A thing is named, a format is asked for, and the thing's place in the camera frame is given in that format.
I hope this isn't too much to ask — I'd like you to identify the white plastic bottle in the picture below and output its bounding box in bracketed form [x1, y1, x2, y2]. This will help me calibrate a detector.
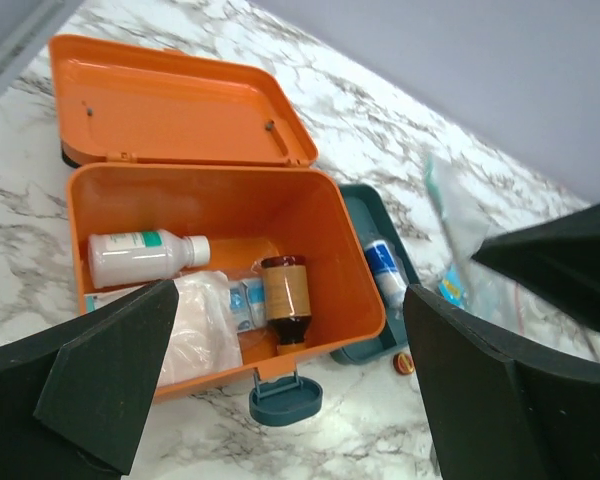
[88, 229, 211, 289]

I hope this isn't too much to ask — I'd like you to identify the clear plastic packet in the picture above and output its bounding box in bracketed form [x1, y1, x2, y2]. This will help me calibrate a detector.
[158, 271, 243, 387]

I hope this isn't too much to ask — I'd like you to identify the small round orange tin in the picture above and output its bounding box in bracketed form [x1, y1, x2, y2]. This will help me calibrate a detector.
[392, 352, 415, 376]

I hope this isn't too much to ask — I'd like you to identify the teal divided tray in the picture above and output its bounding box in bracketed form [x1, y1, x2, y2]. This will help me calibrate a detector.
[331, 184, 420, 365]

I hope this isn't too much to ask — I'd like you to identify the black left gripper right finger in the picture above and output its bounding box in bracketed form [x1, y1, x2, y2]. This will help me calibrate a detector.
[403, 285, 600, 479]

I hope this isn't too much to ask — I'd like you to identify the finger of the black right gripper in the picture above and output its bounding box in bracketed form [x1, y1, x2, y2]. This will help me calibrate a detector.
[472, 203, 600, 333]

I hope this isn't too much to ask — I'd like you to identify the alcohol pad packets bag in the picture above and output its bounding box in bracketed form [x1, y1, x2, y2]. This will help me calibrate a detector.
[229, 277, 266, 333]

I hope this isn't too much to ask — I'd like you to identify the orange medicine kit box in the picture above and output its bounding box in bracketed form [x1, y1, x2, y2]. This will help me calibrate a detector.
[49, 35, 385, 402]

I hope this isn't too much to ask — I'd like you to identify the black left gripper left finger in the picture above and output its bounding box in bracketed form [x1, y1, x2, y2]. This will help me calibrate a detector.
[0, 280, 178, 479]

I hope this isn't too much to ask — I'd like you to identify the brown medicine bottle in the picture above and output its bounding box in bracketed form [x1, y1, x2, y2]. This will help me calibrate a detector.
[261, 255, 312, 355]

